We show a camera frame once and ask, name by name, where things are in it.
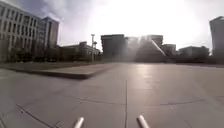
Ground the grey paved plaza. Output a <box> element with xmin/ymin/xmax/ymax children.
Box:
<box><xmin>0</xmin><ymin>62</ymin><xmax>224</xmax><ymax>128</ymax></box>

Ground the dark block building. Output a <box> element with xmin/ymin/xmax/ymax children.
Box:
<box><xmin>100</xmin><ymin>33</ymin><xmax>168</xmax><ymax>64</ymax></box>

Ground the low distant building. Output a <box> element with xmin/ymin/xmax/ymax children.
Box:
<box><xmin>161</xmin><ymin>43</ymin><xmax>211</xmax><ymax>64</ymax></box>

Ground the raised stone platform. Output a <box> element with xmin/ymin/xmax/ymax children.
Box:
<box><xmin>0</xmin><ymin>61</ymin><xmax>118</xmax><ymax>80</ymax></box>

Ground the tall grey building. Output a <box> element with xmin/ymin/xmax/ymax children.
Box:
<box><xmin>209</xmin><ymin>15</ymin><xmax>224</xmax><ymax>64</ymax></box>

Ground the lamp pole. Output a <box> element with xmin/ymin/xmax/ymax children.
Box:
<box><xmin>90</xmin><ymin>33</ymin><xmax>96</xmax><ymax>63</ymax></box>

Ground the large pale office building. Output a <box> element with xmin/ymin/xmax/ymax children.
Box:
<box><xmin>0</xmin><ymin>1</ymin><xmax>60</xmax><ymax>63</ymax></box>

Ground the low dark building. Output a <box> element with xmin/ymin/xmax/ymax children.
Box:
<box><xmin>57</xmin><ymin>41</ymin><xmax>102</xmax><ymax>62</ymax></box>

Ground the robot's own part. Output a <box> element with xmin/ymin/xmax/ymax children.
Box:
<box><xmin>136</xmin><ymin>114</ymin><xmax>151</xmax><ymax>128</ymax></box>
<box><xmin>73</xmin><ymin>116</ymin><xmax>86</xmax><ymax>128</ymax></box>

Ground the row of trees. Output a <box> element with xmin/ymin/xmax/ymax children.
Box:
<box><xmin>0</xmin><ymin>41</ymin><xmax>59</xmax><ymax>63</ymax></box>

